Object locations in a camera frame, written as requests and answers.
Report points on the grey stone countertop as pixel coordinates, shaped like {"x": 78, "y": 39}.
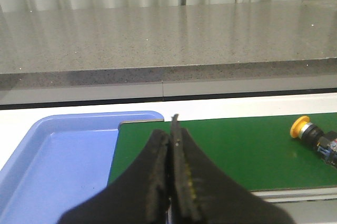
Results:
{"x": 62, "y": 48}

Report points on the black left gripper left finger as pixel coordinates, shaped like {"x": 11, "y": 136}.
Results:
{"x": 138, "y": 195}

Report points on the green conveyor belt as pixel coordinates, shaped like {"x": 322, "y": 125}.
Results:
{"x": 237, "y": 155}

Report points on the blue plastic tray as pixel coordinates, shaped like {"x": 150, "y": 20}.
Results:
{"x": 62, "y": 161}

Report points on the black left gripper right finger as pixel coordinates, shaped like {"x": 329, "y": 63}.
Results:
{"x": 203, "y": 193}

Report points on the grey cabinet front panel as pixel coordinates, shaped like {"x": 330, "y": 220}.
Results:
{"x": 132, "y": 93}

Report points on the yellow push button switch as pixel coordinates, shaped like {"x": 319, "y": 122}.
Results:
{"x": 313, "y": 136}

